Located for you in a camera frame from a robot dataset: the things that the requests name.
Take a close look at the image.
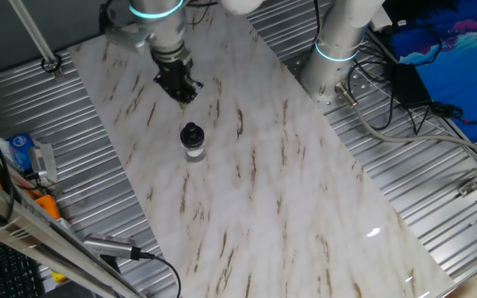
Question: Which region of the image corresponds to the black camera cable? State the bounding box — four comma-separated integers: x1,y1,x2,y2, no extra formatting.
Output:
138,250,182,298

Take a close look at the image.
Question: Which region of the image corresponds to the black keyboard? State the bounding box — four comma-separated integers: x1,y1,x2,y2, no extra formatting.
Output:
0,231,45,298

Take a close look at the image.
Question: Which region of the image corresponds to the thick grey cable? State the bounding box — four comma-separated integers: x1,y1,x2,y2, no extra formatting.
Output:
334,81,477,166

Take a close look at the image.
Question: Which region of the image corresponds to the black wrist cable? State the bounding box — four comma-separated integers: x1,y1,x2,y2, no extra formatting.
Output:
184,0,219,26

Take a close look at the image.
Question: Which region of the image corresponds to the white power strip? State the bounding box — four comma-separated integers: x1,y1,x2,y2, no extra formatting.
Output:
369,3,393,32

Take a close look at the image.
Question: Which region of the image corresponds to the black cable ring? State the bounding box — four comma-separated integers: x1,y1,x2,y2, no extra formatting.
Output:
41,53,62,75

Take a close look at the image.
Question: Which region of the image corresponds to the black cable bundle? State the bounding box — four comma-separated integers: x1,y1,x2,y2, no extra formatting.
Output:
345,22,477,136

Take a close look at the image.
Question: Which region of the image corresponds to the black jar lid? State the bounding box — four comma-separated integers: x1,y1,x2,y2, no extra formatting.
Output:
179,122,205,148

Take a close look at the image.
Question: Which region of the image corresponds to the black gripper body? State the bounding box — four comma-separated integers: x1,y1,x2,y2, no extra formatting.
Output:
157,52,195,87

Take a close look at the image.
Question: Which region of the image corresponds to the silver camera bracket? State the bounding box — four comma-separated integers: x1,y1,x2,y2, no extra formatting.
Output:
104,23,153,54

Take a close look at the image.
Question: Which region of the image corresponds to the marble pattern board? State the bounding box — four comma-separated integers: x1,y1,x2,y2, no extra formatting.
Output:
67,0,457,298

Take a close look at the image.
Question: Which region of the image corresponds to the black power adapter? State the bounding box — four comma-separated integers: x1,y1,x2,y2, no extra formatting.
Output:
390,62,433,109

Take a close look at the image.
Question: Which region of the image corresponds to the silver exterior camera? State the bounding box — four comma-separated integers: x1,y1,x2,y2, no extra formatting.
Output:
81,233,142,262

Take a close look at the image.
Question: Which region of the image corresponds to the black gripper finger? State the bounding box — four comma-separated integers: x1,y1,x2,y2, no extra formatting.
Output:
152,74,184,104
181,76,205,104

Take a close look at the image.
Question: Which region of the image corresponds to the silver vented device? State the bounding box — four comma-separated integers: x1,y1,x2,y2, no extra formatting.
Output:
28,142,59,184

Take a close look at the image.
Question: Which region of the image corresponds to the aluminium post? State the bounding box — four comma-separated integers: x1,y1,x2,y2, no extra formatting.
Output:
8,0,65,79

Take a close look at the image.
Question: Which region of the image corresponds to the aluminium frame bar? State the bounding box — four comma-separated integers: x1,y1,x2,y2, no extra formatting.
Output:
0,167,147,298

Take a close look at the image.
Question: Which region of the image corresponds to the blue tissue pack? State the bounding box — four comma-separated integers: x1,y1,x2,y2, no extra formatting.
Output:
6,132,36,173

